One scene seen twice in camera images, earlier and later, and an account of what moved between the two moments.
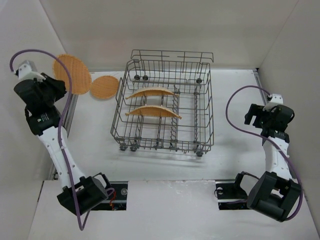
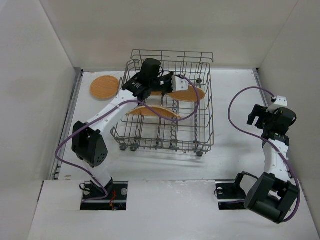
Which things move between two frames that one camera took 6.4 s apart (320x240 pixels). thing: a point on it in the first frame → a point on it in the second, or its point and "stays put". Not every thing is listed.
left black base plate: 118,201 stays put
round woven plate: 81,77 → 187,95
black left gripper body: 57,86 → 166,82
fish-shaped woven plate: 153,110 stays put
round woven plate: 104,87 stays put
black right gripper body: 253,115 stays put
